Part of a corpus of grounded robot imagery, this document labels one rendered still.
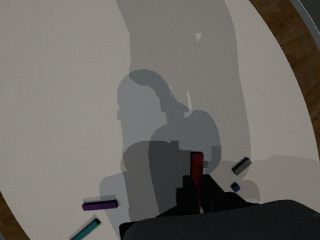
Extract dark grey rectangular rod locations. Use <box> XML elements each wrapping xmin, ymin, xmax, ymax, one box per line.
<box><xmin>232</xmin><ymin>157</ymin><xmax>251</xmax><ymax>176</ymax></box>

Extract small blue cube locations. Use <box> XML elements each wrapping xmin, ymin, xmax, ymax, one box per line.
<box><xmin>231</xmin><ymin>182</ymin><xmax>241</xmax><ymax>193</ymax></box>

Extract dark red rod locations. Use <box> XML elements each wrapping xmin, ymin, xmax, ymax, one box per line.
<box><xmin>190</xmin><ymin>152</ymin><xmax>204</xmax><ymax>214</ymax></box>

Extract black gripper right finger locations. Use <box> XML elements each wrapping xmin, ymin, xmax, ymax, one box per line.
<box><xmin>201</xmin><ymin>174</ymin><xmax>259</xmax><ymax>213</ymax></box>

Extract dark purple rod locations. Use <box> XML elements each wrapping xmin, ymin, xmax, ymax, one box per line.
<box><xmin>82</xmin><ymin>199</ymin><xmax>118</xmax><ymax>211</ymax></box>

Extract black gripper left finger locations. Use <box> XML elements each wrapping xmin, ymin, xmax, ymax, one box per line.
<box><xmin>119</xmin><ymin>175</ymin><xmax>199</xmax><ymax>240</ymax></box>

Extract teal rod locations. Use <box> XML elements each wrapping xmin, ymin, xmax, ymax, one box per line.
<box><xmin>71</xmin><ymin>218</ymin><xmax>101</xmax><ymax>240</ymax></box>

